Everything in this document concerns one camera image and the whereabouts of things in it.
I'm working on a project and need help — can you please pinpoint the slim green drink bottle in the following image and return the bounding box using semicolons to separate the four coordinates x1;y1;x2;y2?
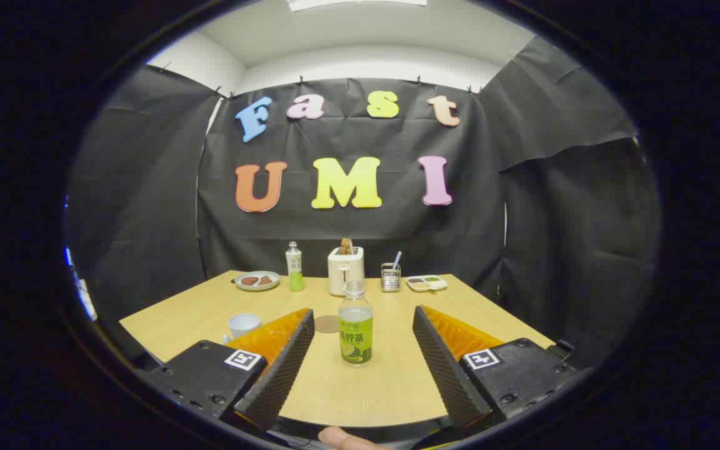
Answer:
286;241;304;293

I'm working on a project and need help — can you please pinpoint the ceiling light panel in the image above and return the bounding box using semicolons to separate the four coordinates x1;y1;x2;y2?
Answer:
286;0;428;12

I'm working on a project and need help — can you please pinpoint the white divided tray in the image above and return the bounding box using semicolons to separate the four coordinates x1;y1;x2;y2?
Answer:
405;275;448;293

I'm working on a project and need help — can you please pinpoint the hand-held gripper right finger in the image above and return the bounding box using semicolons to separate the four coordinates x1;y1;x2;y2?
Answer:
412;304;579;429

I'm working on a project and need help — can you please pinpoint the green label juice bottle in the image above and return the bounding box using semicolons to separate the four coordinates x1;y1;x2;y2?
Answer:
338;280;374;367

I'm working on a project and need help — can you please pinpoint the grey plate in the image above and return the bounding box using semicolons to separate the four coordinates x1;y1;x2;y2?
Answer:
234;271;281;292

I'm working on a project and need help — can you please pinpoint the white cup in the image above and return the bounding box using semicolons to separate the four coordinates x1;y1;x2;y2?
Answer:
222;312;262;344

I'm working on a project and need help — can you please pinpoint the wooden table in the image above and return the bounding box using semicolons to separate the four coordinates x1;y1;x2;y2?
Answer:
119;270;554;429

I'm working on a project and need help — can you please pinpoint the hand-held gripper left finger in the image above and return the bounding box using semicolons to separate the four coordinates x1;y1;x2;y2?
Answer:
137;306;316;432

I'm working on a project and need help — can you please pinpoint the white toaster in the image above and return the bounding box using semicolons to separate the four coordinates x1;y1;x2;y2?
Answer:
327;246;365;297

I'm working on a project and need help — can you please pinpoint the wire utensil holder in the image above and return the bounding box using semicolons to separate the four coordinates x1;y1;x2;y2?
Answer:
381;262;402;293

